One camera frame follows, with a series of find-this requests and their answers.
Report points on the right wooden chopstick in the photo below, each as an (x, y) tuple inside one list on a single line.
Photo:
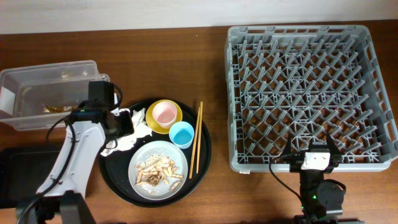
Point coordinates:
[(199, 136)]

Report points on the pink cup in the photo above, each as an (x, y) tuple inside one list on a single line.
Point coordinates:
[(165, 114)]

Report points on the food scraps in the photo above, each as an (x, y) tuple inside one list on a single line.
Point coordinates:
[(158, 169)]

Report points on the grey plastic dishwasher rack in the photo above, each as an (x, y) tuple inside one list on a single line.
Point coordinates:
[(303, 84)]

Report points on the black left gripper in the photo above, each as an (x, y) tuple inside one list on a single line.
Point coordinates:
[(125, 123)]

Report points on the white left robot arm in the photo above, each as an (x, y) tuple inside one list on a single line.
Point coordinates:
[(89, 128)]

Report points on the wooden chopstick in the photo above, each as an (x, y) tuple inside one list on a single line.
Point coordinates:
[(194, 146), (199, 136)]

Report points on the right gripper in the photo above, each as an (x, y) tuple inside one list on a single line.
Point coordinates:
[(295, 160)]

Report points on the clear plastic waste bin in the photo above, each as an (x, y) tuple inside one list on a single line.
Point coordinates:
[(35, 97)]

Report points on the light blue cup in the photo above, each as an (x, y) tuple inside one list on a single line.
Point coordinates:
[(181, 134)]

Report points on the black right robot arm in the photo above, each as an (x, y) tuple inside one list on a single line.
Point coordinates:
[(321, 198)]

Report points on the left wooden chopstick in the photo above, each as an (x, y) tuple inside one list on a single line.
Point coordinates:
[(194, 146)]

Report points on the white napkin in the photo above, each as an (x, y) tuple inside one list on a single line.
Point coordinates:
[(126, 143)]

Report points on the black rectangular tray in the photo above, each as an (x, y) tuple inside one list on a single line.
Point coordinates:
[(23, 170)]

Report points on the grey round plate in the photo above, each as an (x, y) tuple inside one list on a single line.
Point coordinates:
[(163, 148)]

